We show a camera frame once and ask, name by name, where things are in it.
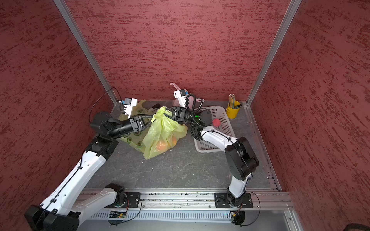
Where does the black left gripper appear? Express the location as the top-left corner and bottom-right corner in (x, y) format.
(108, 113), (157, 138)

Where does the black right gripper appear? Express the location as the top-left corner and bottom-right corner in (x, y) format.
(161, 105), (198, 122)

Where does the green avocado plastic bag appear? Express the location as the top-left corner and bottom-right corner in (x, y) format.
(143, 106), (188, 160)

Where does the pink plastic bag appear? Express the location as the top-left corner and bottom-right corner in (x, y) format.
(170, 83), (204, 108)

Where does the yellow orange peach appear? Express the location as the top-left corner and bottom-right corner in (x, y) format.
(171, 136), (178, 147)

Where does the orange red peach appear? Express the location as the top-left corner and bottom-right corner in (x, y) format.
(156, 141), (169, 153)

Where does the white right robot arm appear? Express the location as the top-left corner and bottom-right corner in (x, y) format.
(165, 107), (259, 208)

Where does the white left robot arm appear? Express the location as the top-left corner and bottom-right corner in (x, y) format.
(25, 112), (152, 231)

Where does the pink peach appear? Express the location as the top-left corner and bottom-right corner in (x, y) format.
(212, 118), (222, 127)

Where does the white plastic basket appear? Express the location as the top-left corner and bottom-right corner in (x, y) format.
(194, 106), (237, 153)

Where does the yellow pencil cup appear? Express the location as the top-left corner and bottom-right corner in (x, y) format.
(226, 101), (242, 119)

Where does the colored pencils bundle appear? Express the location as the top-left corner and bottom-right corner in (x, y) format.
(228, 94), (236, 109)

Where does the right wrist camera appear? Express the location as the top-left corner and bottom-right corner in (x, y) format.
(173, 89), (188, 107)

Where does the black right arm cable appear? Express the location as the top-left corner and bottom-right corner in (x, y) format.
(184, 93), (261, 228)

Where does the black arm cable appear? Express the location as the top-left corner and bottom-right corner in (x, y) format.
(184, 93), (261, 228)
(34, 87), (123, 231)

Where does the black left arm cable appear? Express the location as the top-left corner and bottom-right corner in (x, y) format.
(34, 87), (123, 231)

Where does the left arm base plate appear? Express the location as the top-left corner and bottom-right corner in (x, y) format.
(106, 192), (141, 209)

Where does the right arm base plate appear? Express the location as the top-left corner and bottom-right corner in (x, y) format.
(214, 192), (253, 208)

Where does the white slotted cable duct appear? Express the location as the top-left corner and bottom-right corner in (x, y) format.
(90, 210), (232, 223)

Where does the left aluminium corner post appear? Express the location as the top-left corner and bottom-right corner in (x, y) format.
(53, 0), (111, 91)

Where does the aluminium corner post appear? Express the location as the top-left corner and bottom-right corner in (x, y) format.
(53, 0), (111, 91)
(246, 0), (302, 107)

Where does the aluminium front rail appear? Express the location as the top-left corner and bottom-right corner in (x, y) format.
(76, 189), (302, 231)

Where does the right aluminium corner post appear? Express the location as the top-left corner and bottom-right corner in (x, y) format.
(246, 0), (302, 107)

